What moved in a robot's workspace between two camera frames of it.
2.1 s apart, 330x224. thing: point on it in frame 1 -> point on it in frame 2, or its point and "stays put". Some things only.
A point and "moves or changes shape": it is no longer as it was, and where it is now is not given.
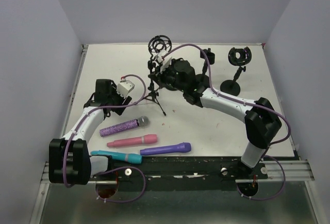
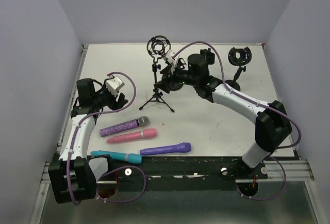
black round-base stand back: x=202 y=80 -> x=201 y=61
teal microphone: x=134 y=158 stays put
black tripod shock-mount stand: x=157 y=45 moves or changes shape
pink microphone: x=145 y=140 -> x=146 y=133
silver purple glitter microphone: x=142 y=121 stays put
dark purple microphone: x=183 y=147 stays put
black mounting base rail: x=211 y=169 stays put
